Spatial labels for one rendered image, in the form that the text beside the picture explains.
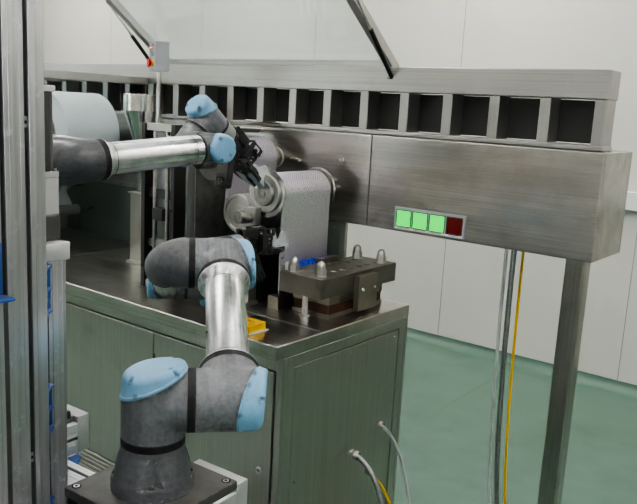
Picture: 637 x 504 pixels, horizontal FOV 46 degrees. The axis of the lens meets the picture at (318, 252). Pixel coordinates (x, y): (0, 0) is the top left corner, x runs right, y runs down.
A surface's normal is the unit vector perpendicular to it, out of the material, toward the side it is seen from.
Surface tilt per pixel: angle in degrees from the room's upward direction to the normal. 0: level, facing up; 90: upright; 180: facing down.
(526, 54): 90
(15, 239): 90
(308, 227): 90
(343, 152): 90
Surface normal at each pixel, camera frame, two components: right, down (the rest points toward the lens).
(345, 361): 0.79, 0.16
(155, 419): 0.20, 0.22
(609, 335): -0.62, 0.11
